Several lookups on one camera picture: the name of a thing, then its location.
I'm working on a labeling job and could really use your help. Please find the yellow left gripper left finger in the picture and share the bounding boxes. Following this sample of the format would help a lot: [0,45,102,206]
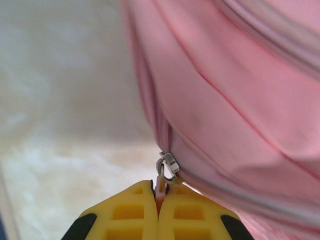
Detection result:
[61,179,159,240]

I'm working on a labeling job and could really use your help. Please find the pink backpack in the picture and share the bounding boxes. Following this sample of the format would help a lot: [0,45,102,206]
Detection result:
[121,0,320,240]

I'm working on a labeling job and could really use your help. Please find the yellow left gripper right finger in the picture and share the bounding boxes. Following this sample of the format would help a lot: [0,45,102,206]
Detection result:
[158,185,253,240]

